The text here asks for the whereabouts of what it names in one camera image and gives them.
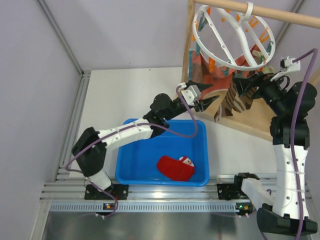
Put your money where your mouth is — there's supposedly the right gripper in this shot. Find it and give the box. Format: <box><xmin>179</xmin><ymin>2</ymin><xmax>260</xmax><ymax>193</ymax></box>
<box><xmin>232</xmin><ymin>69</ymin><xmax>288</xmax><ymax>116</ymax></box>

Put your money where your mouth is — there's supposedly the brown striped sock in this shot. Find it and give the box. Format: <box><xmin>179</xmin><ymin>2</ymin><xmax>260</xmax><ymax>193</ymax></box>
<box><xmin>214</xmin><ymin>82</ymin><xmax>237</xmax><ymax>122</ymax></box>
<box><xmin>232</xmin><ymin>87</ymin><xmax>257</xmax><ymax>113</ymax></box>

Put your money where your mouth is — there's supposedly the salmon pink cloth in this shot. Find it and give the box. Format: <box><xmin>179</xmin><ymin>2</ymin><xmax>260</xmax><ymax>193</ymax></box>
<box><xmin>189</xmin><ymin>49</ymin><xmax>255</xmax><ymax>99</ymax></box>

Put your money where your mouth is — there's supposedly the white round clip hanger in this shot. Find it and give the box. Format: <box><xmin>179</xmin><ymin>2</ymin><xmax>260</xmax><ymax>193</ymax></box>
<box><xmin>192</xmin><ymin>2</ymin><xmax>276</xmax><ymax>75</ymax></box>

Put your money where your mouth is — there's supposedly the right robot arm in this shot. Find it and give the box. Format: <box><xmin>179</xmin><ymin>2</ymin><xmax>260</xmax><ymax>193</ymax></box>
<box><xmin>232</xmin><ymin>72</ymin><xmax>318</xmax><ymax>239</ymax></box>

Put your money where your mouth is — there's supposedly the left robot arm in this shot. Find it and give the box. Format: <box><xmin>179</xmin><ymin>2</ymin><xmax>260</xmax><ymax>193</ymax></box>
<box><xmin>65</xmin><ymin>80</ymin><xmax>218</xmax><ymax>199</ymax></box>

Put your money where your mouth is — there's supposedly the wooden hanger stand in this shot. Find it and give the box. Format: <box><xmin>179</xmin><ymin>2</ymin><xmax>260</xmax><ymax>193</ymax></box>
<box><xmin>181</xmin><ymin>0</ymin><xmax>320</xmax><ymax>141</ymax></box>

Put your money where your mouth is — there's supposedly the blue plastic bin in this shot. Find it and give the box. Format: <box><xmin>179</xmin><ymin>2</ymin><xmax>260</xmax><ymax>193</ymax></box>
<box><xmin>115</xmin><ymin>120</ymin><xmax>210</xmax><ymax>187</ymax></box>

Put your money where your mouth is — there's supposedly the red santa sock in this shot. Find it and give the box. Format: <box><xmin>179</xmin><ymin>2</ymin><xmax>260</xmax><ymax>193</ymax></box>
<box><xmin>156</xmin><ymin>155</ymin><xmax>196</xmax><ymax>182</ymax></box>

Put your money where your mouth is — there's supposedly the white base board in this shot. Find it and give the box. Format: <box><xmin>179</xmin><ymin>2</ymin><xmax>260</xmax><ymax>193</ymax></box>
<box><xmin>78</xmin><ymin>67</ymin><xmax>277</xmax><ymax>177</ymax></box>

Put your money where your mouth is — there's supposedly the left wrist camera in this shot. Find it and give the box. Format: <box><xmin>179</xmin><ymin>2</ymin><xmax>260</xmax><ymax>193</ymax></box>
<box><xmin>177</xmin><ymin>83</ymin><xmax>201</xmax><ymax>107</ymax></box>

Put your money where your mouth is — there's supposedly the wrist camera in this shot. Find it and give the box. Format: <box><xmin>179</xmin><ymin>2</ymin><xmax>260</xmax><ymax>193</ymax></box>
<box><xmin>177</xmin><ymin>83</ymin><xmax>201</xmax><ymax>107</ymax></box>
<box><xmin>280</xmin><ymin>56</ymin><xmax>301</xmax><ymax>74</ymax></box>

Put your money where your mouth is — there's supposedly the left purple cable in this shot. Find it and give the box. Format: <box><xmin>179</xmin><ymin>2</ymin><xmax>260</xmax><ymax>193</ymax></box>
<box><xmin>64</xmin><ymin>86</ymin><xmax>199</xmax><ymax>220</ymax></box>

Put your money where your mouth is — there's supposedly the purple cable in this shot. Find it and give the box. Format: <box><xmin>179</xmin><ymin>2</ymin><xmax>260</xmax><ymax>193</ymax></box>
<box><xmin>64</xmin><ymin>86</ymin><xmax>199</xmax><ymax>220</ymax></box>
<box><xmin>259</xmin><ymin>48</ymin><xmax>319</xmax><ymax>240</ymax></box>

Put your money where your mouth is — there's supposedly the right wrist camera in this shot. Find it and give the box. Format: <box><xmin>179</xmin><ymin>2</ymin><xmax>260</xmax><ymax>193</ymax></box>
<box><xmin>280</xmin><ymin>56</ymin><xmax>301</xmax><ymax>74</ymax></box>

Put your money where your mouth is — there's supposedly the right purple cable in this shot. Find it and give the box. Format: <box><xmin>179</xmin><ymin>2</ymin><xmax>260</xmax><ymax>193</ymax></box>
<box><xmin>259</xmin><ymin>48</ymin><xmax>319</xmax><ymax>240</ymax></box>

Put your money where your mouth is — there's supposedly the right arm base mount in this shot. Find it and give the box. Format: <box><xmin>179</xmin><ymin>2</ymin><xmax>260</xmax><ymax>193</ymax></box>
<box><xmin>216</xmin><ymin>183</ymin><xmax>248</xmax><ymax>201</ymax></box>

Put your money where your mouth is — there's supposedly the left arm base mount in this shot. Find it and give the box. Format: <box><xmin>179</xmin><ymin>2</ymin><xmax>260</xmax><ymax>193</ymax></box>
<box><xmin>84</xmin><ymin>177</ymin><xmax>129</xmax><ymax>201</ymax></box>

